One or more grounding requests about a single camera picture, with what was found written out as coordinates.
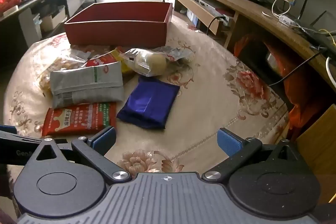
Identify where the white cardboard box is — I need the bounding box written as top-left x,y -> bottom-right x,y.
39,6 -> 66,31

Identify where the wooden TV cabinet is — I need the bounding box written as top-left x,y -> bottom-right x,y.
159,0 -> 336,98

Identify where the blue snack packet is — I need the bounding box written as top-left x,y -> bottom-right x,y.
116,76 -> 181,129

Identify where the floral tablecloth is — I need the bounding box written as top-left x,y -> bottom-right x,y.
3,14 -> 289,214

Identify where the red cardboard box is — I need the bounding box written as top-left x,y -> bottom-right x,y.
64,2 -> 173,48

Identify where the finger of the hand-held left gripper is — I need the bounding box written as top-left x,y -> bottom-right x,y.
0,124 -> 44,145

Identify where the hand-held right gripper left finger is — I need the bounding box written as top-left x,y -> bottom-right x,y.
26,126 -> 132,184

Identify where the clear bag of yellow crackers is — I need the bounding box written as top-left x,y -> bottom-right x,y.
38,49 -> 91,90

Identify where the black cable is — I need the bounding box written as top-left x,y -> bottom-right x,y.
206,15 -> 229,35

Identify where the silver wafer packet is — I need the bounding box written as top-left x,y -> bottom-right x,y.
50,61 -> 124,109

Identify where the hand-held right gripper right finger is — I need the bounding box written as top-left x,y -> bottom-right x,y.
202,128 -> 310,184

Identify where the red yellow snack packet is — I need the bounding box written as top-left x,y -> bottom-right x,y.
85,48 -> 134,75

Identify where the orange plastic bag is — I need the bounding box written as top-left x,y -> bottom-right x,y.
234,32 -> 336,135

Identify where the white cable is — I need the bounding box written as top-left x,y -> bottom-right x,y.
262,0 -> 292,20

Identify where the red pouch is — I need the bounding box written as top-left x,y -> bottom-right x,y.
215,7 -> 235,17

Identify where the white media player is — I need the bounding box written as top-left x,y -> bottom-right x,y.
193,0 -> 218,14

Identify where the clear bun bag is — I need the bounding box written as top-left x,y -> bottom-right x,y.
122,47 -> 195,77

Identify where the black router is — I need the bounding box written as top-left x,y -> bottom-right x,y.
294,0 -> 336,51

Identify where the blue white box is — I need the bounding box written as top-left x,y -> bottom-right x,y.
186,10 -> 200,28

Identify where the yellow board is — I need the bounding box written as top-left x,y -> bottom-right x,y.
297,104 -> 336,203

